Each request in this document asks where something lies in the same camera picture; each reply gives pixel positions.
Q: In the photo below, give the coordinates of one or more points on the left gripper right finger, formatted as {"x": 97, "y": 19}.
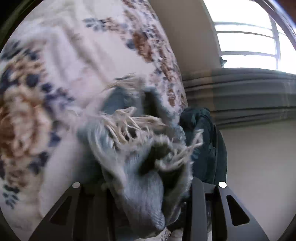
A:
{"x": 230, "y": 218}

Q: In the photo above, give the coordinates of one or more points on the frayed blue denim shorts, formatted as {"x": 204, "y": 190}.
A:
{"x": 143, "y": 153}

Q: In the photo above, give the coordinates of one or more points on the dark teal plush blanket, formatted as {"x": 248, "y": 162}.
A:
{"x": 209, "y": 160}

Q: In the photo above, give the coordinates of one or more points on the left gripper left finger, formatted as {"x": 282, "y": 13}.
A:
{"x": 81, "y": 213}

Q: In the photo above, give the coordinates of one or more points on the floral quilt bed cover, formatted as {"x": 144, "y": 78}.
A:
{"x": 58, "y": 64}

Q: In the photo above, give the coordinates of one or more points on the bright window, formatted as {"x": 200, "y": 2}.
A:
{"x": 248, "y": 37}

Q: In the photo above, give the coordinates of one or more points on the right green striped curtain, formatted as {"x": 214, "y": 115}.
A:
{"x": 242, "y": 96}

